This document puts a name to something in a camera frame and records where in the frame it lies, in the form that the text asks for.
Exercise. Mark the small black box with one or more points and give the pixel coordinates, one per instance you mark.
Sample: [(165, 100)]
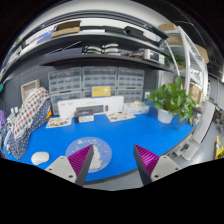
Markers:
[(83, 116)]

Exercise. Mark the illustrated card left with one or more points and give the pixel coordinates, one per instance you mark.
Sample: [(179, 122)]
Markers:
[(58, 122)]

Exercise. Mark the round world map mousepad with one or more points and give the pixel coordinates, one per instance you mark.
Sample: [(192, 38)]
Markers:
[(102, 152)]

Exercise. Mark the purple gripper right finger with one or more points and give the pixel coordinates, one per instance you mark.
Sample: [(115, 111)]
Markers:
[(152, 167)]

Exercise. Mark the grey drawer organizer cabinet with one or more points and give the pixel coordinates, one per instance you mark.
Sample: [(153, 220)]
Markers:
[(76, 82)]

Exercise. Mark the white device on shelf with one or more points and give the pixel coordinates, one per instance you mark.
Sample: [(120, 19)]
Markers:
[(154, 56)]

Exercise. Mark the checkered fabric bag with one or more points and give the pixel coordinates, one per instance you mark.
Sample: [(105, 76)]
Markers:
[(34, 112)]

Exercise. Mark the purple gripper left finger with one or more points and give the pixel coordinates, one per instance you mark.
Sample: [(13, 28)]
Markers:
[(73, 168)]

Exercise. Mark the illustrated card right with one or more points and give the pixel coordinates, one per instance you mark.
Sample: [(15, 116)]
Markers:
[(114, 117)]

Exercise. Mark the yellow box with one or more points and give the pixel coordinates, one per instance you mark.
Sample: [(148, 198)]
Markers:
[(101, 91)]

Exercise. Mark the illustrated card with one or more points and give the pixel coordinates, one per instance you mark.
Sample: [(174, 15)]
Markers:
[(114, 117), (58, 122)]

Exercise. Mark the white computer mouse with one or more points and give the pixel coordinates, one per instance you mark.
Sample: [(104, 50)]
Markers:
[(40, 157)]

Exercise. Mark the white keyboard box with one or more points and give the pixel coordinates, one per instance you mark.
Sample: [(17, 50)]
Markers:
[(102, 105)]

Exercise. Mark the white box with items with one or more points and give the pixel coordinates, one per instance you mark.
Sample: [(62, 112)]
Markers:
[(136, 107)]

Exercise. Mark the green potted plant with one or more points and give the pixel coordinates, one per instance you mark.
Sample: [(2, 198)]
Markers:
[(171, 99)]

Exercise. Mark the white basket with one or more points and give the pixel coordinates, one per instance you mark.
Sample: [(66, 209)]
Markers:
[(27, 88)]

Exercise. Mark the dark metal shelf unit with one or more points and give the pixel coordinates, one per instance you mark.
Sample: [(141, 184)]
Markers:
[(96, 27)]

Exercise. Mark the cardboard box on shelf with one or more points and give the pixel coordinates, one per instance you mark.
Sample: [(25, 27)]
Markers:
[(66, 28)]

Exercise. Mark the blue table mat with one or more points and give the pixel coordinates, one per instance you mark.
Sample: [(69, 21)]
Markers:
[(143, 130)]

